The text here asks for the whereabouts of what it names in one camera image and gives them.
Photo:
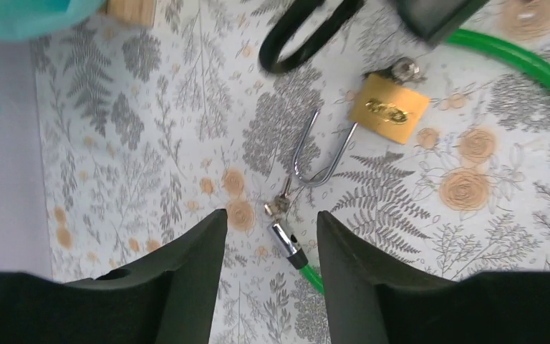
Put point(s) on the brass padlock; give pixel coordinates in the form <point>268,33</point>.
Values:
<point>382,106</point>

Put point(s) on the small silver cable-lock key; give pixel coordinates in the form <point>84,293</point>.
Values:
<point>280,204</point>

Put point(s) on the floral table mat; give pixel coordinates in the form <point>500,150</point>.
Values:
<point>145,132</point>

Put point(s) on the teal t-shirt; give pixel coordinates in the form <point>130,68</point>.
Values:
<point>27,19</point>

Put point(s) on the green cable lock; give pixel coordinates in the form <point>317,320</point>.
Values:
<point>522,60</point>

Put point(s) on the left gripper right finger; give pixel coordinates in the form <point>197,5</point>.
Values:
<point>372,297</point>

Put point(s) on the black padlock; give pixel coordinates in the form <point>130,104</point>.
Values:
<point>429,21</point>

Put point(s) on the dark small key bunch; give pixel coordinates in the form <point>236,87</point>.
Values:
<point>402,71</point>

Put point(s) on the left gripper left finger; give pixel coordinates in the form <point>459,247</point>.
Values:
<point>167,296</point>

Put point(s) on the wooden tray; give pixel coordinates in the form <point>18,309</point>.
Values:
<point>135,12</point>

